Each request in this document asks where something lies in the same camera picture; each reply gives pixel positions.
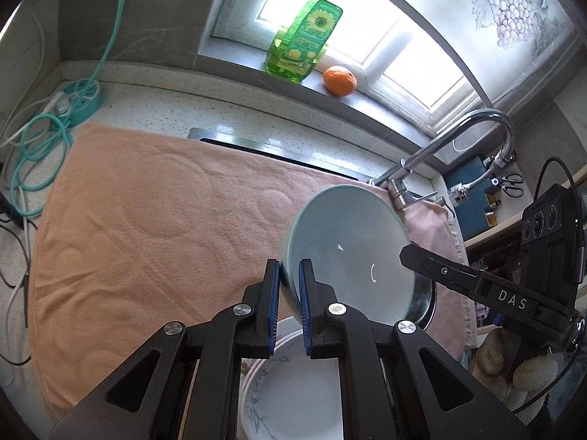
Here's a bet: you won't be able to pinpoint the green dish soap bottle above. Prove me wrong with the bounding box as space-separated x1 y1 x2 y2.
265 0 347 84

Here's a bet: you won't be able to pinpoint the chrome kitchen faucet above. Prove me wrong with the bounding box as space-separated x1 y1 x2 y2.
368 108 515 210

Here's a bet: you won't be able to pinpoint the white plate grey leaf pattern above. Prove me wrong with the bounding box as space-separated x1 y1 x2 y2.
237 331 343 440

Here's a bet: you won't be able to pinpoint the gloved hand on right gripper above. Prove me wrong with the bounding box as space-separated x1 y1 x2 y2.
470 328 558 409

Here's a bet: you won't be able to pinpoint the large stainless steel bowl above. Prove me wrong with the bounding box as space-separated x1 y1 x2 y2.
405 274 437 331

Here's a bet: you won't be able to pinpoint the blue knife block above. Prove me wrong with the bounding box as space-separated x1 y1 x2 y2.
444 156 492 241

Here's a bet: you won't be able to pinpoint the orange tangerine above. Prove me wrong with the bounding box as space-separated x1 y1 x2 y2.
322 66 357 98

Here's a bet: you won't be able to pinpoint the black scissors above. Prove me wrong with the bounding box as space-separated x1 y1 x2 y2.
499 172 524 199

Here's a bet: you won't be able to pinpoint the teal power strip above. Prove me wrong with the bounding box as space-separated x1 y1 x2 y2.
57 78 102 127

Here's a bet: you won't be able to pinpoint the orange-pink towel mat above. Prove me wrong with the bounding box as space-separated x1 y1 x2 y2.
27 120 472 422

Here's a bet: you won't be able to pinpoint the light blue ceramic bowl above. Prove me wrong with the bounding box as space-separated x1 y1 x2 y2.
280 185 415 325

